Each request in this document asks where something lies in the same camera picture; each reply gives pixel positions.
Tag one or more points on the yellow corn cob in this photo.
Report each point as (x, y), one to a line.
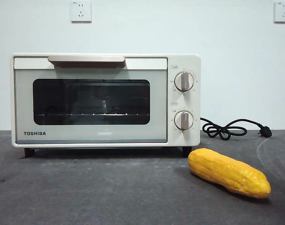
(227, 173)

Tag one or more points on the oven door with glass window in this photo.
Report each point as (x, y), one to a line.
(23, 105)

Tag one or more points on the cream oven control knob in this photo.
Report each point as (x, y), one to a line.
(184, 120)
(184, 81)

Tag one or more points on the cream Toshiba toaster oven body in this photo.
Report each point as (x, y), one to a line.
(194, 103)

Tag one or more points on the white wall socket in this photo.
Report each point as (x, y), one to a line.
(283, 20)
(74, 18)

